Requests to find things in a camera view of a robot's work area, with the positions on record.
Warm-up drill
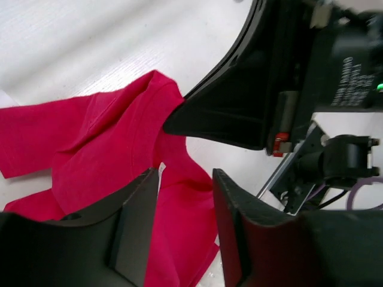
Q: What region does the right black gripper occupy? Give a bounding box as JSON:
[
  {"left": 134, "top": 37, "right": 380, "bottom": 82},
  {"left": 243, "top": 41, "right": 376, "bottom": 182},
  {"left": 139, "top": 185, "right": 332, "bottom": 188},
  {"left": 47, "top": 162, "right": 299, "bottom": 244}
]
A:
[{"left": 266, "top": 1, "right": 382, "bottom": 157}]

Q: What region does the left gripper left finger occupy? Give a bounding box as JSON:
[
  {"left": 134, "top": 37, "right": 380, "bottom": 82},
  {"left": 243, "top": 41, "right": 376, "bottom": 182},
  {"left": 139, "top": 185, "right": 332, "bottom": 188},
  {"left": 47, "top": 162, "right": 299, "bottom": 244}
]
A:
[{"left": 1, "top": 169, "right": 159, "bottom": 286}]

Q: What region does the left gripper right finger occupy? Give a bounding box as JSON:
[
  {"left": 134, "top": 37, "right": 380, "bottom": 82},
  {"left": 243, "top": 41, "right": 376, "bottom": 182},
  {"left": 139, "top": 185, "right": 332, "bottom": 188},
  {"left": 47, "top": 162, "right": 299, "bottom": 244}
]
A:
[{"left": 212, "top": 169, "right": 382, "bottom": 286}]

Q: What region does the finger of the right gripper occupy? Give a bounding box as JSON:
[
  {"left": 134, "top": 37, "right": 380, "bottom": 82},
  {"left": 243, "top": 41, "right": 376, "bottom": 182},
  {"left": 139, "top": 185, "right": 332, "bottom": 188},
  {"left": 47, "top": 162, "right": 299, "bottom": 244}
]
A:
[{"left": 163, "top": 1, "right": 302, "bottom": 150}]

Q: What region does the red t-shirt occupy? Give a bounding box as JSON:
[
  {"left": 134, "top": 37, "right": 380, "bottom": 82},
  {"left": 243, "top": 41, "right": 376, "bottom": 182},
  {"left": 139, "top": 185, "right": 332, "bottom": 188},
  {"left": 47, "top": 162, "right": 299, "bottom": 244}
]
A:
[{"left": 1, "top": 71, "right": 218, "bottom": 286}]

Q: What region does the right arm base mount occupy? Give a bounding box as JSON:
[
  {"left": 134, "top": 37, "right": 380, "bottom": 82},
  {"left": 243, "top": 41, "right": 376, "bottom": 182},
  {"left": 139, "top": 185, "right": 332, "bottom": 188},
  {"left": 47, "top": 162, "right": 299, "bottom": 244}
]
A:
[{"left": 257, "top": 121, "right": 381, "bottom": 215}]

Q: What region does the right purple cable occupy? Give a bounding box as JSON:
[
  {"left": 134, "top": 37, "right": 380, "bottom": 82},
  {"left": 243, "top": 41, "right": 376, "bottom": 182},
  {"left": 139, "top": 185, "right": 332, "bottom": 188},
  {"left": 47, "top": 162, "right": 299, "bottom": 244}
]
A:
[{"left": 308, "top": 176, "right": 383, "bottom": 212}]

